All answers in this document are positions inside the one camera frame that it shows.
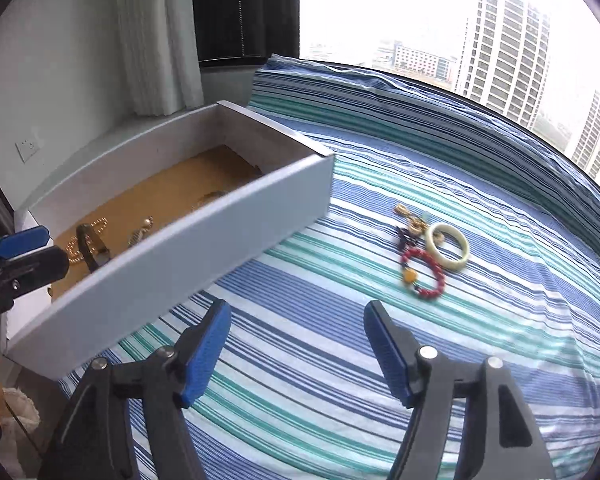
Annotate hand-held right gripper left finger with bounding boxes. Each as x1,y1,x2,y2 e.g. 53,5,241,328
37,299,232,480

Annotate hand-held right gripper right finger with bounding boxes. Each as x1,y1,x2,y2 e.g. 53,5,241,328
363,300,556,480

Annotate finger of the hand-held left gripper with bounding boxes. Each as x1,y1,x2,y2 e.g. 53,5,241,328
2,245,71,293
0,225,51,262

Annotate gold bead chain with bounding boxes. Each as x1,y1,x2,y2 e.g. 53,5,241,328
65,217,110,263

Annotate gold watch with dark strap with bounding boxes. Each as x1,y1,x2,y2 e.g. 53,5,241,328
76,223,113,271

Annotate red bead bracelet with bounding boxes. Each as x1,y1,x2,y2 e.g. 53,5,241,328
399,247,446,300

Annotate gold pendant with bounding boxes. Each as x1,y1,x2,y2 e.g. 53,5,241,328
129,216,155,248

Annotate white cardboard box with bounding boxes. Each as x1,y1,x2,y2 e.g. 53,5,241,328
0,101,337,380

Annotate cream jade bangle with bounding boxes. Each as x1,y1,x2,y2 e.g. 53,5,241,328
425,223,470,267

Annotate gold charm keychain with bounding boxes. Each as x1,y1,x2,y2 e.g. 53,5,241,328
392,204,433,253

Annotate blue green striped bed sheet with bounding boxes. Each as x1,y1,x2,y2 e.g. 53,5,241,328
55,110,600,480

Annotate white lace cloth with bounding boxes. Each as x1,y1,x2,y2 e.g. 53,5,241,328
0,387,41,441

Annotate white curtain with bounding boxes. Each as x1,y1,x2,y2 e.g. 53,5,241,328
112,0,206,116

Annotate low brown building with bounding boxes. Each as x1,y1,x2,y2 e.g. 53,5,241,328
372,40,456,83

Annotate slim beige tower building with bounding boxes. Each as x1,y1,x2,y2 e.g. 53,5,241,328
565,90,600,178

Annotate tall beige tower building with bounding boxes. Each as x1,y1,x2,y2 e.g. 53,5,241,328
452,0,551,131

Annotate dark window blind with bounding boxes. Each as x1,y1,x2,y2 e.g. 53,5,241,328
192,0,301,63

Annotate white wall socket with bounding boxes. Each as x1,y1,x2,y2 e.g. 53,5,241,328
15,135,45,163

